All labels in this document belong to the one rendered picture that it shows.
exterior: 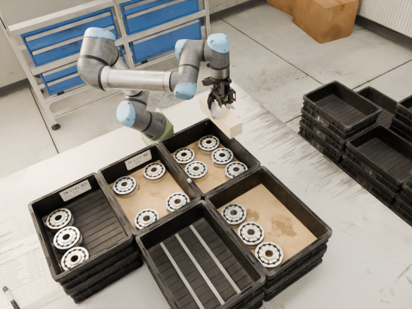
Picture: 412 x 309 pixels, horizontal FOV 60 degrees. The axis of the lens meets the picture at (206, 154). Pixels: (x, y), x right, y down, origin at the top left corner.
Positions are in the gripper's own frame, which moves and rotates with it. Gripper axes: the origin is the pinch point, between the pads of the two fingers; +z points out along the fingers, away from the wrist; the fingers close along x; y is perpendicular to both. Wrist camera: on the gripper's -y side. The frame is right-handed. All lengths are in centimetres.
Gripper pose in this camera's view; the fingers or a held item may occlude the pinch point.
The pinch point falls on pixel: (219, 112)
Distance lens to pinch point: 151.5
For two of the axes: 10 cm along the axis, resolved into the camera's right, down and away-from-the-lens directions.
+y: 5.2, 5.9, -6.2
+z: 0.8, 6.9, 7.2
